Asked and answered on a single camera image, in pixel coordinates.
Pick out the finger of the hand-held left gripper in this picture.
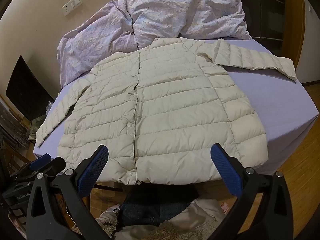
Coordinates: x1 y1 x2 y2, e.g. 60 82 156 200
29 154 52 172
49 156 67 178

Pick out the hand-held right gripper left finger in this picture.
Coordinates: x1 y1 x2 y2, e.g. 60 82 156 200
26 144 118 240

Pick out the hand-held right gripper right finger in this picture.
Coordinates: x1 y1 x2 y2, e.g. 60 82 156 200
210 144 294 240

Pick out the cream quilted puffer jacket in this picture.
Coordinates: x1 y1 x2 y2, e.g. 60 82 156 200
36 37 298 186

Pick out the glass television stand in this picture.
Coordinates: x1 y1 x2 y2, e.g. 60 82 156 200
0 97 40 160

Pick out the person's blue jeans leg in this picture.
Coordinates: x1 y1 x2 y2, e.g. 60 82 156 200
119 186 199 228

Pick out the black flat television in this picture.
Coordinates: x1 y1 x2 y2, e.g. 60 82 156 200
5 56 55 121

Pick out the bed with purple sheet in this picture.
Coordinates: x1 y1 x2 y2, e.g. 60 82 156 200
32 39 319 188

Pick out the wooden framed dark window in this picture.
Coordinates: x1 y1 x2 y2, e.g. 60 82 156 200
234 0 312 83

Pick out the lilac floral duvet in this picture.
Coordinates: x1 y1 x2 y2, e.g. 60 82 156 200
57 0 252 88

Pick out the white wall socket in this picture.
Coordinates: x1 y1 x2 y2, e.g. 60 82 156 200
61 2 72 17

